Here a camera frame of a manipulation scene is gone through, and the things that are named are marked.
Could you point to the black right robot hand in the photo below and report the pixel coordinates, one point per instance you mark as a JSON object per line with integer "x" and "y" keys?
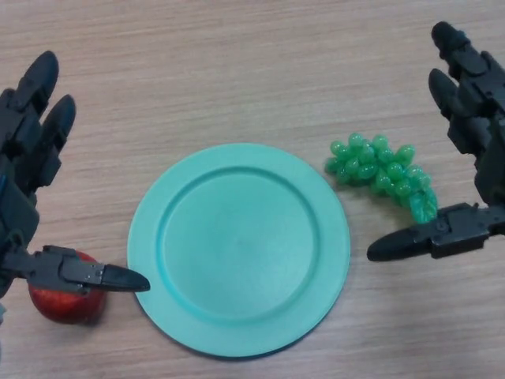
{"x": 457, "y": 233}

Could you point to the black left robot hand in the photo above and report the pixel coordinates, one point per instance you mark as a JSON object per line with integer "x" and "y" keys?
{"x": 19, "y": 166}

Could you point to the green grapes bunch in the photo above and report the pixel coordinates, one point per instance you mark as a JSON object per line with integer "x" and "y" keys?
{"x": 378, "y": 169}

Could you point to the round green plastic plate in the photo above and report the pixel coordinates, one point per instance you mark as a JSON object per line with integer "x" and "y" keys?
{"x": 236, "y": 245}

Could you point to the red apple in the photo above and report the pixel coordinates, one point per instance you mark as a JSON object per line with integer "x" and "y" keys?
{"x": 63, "y": 308}

